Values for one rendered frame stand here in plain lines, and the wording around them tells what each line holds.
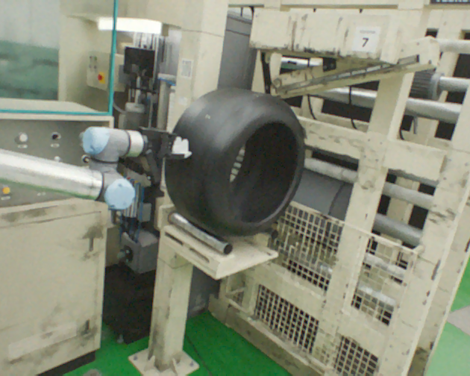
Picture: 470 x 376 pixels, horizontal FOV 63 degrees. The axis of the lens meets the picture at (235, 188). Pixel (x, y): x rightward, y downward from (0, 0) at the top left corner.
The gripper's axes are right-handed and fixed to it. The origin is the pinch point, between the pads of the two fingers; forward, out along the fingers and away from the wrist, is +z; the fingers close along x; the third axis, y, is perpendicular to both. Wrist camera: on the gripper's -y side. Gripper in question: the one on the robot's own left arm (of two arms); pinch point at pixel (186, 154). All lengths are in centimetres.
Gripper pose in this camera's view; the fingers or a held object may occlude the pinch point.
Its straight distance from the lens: 131.7
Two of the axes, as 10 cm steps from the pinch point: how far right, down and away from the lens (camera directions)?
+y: 2.2, -9.5, -2.1
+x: -7.0, -3.0, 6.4
